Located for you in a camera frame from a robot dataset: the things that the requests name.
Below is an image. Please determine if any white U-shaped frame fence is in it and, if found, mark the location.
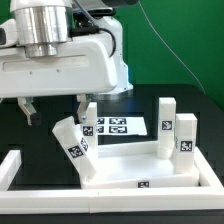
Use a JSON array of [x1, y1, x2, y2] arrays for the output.
[[0, 150, 224, 214]]

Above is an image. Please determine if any fiducial marker sheet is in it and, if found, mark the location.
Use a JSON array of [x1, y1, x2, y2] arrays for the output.
[[97, 117, 147, 136]]

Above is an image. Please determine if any white desk top tray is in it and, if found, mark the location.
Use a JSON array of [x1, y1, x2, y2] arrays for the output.
[[81, 141, 199, 189]]

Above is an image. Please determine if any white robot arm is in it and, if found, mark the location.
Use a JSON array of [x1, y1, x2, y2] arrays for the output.
[[0, 0, 139, 125]]

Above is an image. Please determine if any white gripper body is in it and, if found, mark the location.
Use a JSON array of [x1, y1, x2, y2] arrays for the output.
[[0, 41, 118, 98]]

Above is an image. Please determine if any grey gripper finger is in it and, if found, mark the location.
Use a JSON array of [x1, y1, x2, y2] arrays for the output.
[[77, 94, 91, 123], [17, 97, 41, 126]]

